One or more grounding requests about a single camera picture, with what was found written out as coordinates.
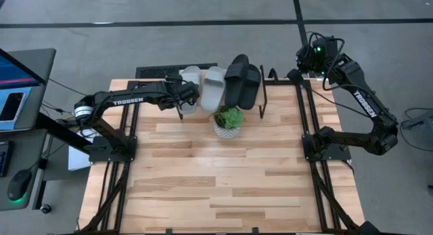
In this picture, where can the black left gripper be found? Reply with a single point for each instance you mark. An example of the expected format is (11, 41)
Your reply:
(187, 91)

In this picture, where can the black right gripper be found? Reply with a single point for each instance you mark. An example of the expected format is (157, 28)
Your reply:
(321, 53)

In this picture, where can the grey slide sandal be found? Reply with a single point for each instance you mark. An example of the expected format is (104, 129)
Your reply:
(193, 72)
(213, 89)

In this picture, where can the black slide sandal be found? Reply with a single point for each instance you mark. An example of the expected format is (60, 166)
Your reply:
(236, 79)
(252, 92)

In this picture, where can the wooden shelf with black legs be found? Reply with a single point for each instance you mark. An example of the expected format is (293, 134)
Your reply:
(262, 96)

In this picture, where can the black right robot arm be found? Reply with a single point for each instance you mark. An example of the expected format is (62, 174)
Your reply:
(365, 104)

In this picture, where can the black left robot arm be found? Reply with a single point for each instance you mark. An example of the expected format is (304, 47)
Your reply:
(128, 100)

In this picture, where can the black perforated floor mat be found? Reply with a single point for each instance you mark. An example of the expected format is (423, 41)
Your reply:
(155, 71)

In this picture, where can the green plant in patterned pot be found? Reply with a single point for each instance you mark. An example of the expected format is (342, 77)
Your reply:
(229, 121)

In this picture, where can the grey power box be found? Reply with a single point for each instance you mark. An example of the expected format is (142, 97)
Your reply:
(419, 121)

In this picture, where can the white paper sheet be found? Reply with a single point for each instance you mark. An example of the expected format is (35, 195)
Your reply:
(76, 160)

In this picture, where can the black support beam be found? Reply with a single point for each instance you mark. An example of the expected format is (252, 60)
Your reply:
(61, 130)

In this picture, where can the computer monitor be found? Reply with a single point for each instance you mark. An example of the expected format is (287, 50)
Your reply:
(17, 72)

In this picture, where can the black smartphone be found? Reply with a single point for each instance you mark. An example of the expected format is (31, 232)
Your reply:
(11, 106)

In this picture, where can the grey desk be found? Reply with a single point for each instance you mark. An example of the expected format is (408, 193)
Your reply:
(21, 150)

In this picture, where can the black caster wheel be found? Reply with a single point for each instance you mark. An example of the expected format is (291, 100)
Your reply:
(45, 208)

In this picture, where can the black computer mouse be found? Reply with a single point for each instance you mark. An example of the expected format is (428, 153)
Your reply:
(18, 184)

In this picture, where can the black keyboard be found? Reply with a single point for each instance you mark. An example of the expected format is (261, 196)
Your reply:
(5, 158)

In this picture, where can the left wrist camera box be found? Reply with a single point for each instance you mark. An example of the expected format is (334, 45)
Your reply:
(173, 78)

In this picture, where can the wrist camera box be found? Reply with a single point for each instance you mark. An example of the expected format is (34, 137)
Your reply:
(173, 78)
(295, 77)

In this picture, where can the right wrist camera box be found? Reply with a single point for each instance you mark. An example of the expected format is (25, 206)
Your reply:
(295, 77)

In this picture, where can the black metal table frame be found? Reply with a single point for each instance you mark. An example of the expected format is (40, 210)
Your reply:
(280, 82)

